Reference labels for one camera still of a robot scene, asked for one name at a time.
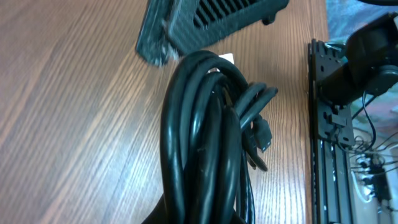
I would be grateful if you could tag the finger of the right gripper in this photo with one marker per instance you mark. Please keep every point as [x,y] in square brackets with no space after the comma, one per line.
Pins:
[174,28]

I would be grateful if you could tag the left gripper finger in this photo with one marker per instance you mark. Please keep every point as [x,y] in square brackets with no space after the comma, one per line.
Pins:
[158,215]

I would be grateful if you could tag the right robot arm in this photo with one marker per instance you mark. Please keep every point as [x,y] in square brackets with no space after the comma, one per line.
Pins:
[371,66]

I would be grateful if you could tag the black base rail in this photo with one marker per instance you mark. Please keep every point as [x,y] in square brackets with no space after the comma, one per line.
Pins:
[330,126]

